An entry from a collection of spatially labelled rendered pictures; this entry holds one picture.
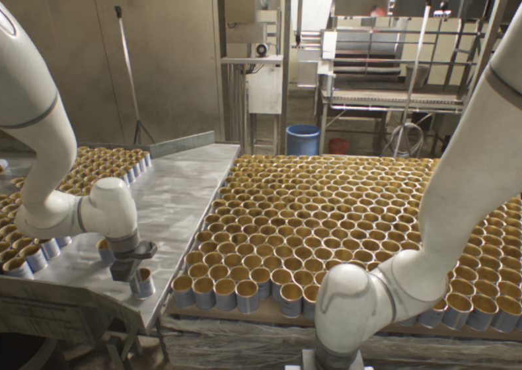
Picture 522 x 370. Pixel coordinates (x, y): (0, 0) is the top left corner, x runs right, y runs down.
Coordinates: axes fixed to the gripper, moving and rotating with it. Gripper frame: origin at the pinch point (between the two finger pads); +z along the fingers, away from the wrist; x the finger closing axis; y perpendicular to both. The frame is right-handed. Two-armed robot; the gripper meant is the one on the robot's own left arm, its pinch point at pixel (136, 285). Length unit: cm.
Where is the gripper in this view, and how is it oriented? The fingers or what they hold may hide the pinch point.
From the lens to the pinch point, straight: 110.6
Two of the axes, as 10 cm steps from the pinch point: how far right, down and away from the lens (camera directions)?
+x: -1.3, 4.8, -8.7
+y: -9.9, -0.6, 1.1
